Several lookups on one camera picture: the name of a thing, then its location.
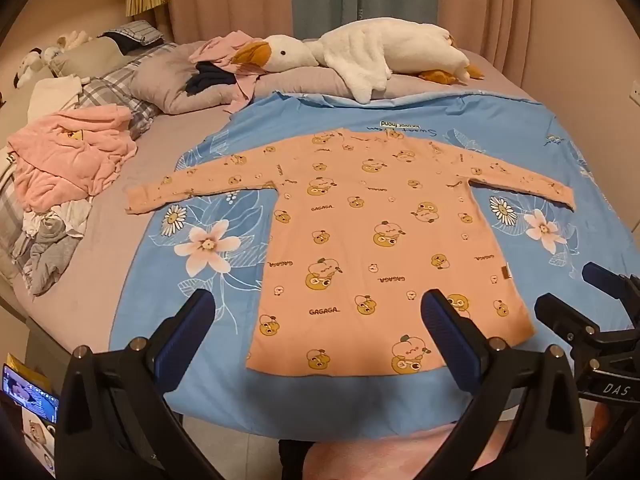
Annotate plaid pillow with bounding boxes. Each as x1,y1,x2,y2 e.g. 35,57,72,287
75,42,176,141

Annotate white folded cloth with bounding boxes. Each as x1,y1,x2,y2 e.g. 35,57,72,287
27,75,83,121

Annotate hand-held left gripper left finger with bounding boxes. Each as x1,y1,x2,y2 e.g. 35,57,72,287
55,287,217,480

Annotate orange cartoon print shirt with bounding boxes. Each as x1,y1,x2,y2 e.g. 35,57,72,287
124,127,577,377

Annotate pink fleece garment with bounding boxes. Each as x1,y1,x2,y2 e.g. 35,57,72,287
7,106,138,213

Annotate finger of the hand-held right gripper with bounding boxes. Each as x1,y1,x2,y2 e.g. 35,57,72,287
535,293,627,362
581,261,640,328

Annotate white printed box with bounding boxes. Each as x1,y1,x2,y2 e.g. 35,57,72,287
22,410,56,478

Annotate folded dark plaid cloth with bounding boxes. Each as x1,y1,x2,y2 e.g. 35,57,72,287
97,20,166,53

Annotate beige pillow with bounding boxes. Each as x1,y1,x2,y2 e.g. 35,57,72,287
50,35,131,81

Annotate yellow packet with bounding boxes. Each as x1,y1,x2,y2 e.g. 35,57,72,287
5,352,53,391

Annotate black and white plush toy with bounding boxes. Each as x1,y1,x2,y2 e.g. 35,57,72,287
12,49,46,88

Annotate dark navy garment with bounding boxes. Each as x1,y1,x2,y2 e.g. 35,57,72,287
186,61,240,96

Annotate white goose plush toy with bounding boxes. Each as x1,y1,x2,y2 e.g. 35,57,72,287
231,19,485,106

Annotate pink crumpled garment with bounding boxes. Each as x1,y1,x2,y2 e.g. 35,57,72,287
189,31,273,115

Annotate mauve bed sheet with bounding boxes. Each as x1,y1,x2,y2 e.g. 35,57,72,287
0,45,546,331

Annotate blue floral blanket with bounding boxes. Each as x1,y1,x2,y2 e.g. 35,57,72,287
109,89,640,443

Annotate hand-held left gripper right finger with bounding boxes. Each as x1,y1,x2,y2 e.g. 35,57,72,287
420,287,587,480

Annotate grey crumpled garment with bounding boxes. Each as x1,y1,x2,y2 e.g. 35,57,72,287
12,220,83,297

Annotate white crumpled garment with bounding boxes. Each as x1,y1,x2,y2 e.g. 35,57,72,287
22,199,93,238

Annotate smartphone with lit screen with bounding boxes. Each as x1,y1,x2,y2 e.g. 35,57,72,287
1,364,61,423

